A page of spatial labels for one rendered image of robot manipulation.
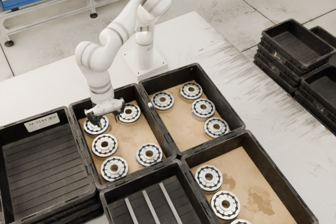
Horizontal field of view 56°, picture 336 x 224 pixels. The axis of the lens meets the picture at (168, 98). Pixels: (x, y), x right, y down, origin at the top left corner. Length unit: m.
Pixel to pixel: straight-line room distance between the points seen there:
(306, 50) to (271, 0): 1.46
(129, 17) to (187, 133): 0.57
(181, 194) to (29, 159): 0.60
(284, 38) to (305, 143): 1.04
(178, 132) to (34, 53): 2.00
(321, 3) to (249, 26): 0.95
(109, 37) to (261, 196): 0.77
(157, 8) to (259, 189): 0.74
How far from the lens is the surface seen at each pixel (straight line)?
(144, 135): 1.30
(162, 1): 1.05
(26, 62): 2.99
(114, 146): 1.25
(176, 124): 1.33
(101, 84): 0.94
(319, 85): 2.34
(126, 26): 0.95
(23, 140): 1.40
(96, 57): 0.86
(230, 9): 3.47
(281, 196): 1.24
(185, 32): 1.97
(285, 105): 1.68
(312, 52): 2.39
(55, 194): 1.24
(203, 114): 1.34
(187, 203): 1.18
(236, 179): 1.24
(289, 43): 2.39
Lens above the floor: 1.93
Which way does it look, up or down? 51 degrees down
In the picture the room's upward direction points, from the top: 2 degrees clockwise
